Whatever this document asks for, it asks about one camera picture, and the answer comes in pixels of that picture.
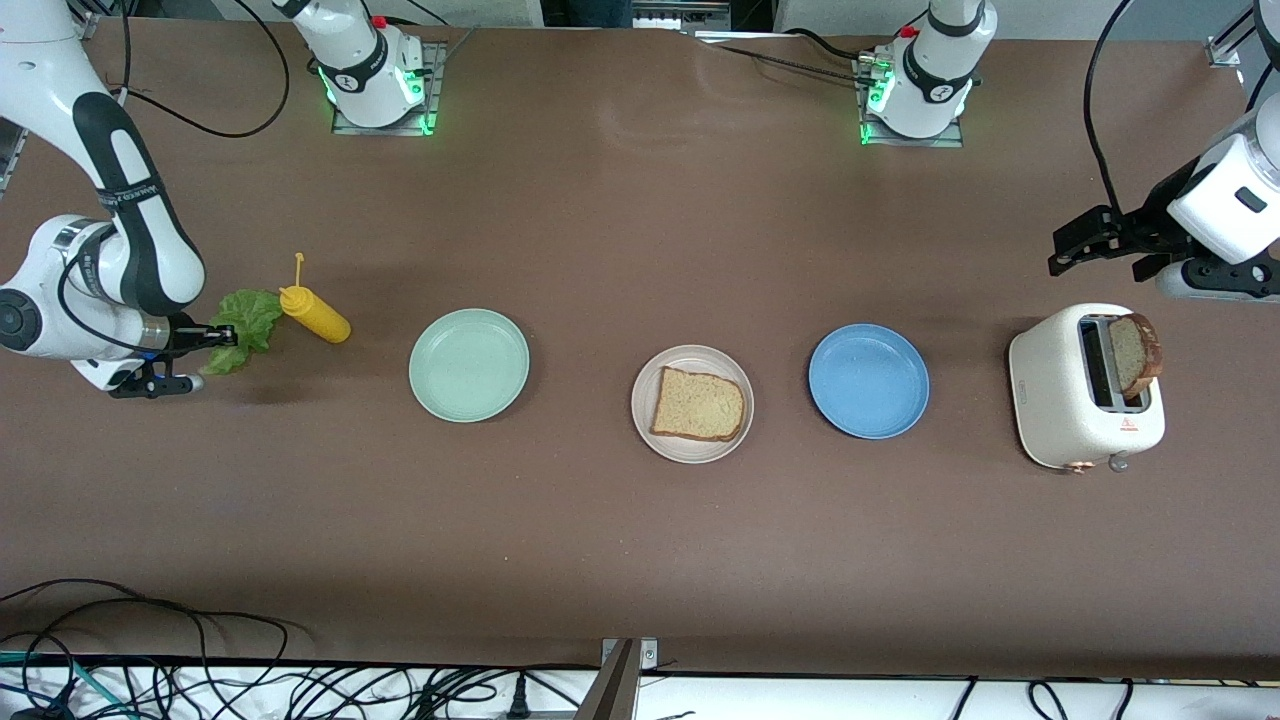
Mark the aluminium profile corner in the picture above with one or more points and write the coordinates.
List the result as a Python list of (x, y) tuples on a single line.
[(1222, 50)]

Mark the toasted bread slice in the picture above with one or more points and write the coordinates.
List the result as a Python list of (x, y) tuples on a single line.
[(1132, 355), (698, 405)]

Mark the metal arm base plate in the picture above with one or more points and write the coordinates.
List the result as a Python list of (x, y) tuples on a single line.
[(434, 70), (910, 142)]

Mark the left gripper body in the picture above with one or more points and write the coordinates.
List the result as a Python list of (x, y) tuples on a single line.
[(1152, 227)]

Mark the mint green plate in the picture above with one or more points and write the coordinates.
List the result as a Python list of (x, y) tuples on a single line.
[(468, 365)]

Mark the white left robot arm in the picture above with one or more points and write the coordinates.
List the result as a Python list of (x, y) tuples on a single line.
[(940, 70)]

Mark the aluminium frame structure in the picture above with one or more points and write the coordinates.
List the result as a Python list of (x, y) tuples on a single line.
[(8, 165)]

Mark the grey device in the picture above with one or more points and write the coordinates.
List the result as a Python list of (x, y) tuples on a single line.
[(690, 18)]

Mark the blue plate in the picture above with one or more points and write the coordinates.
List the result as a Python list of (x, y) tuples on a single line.
[(868, 380)]

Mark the white toaster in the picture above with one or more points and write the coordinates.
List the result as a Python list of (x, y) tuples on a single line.
[(1060, 400)]

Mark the green lettuce leaf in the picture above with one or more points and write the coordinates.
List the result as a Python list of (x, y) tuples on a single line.
[(250, 320)]

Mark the metal table edge bracket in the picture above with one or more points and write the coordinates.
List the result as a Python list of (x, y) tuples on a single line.
[(648, 655)]

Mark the black power plug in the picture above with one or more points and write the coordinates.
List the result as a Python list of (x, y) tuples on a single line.
[(517, 703)]

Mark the beige plate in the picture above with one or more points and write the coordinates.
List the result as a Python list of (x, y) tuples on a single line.
[(692, 452)]

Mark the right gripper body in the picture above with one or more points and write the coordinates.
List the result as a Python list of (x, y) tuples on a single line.
[(183, 333)]

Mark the yellow squeeze bottle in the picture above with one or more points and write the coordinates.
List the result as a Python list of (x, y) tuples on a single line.
[(320, 320)]

